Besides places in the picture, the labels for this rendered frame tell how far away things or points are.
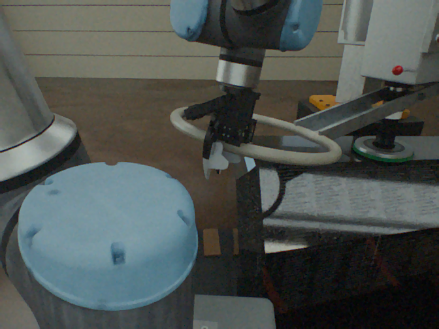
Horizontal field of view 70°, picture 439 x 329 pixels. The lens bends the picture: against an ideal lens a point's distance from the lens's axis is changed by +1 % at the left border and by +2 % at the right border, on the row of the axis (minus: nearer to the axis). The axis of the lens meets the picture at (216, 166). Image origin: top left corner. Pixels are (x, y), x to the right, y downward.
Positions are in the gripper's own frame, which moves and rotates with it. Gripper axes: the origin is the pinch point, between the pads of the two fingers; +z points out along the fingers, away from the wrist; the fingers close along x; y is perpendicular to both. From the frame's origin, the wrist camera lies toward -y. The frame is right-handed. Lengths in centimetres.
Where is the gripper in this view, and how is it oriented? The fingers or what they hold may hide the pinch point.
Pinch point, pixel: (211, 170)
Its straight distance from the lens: 72.9
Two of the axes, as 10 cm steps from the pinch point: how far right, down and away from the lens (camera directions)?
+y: 8.6, 3.1, -4.1
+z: -1.8, 9.2, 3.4
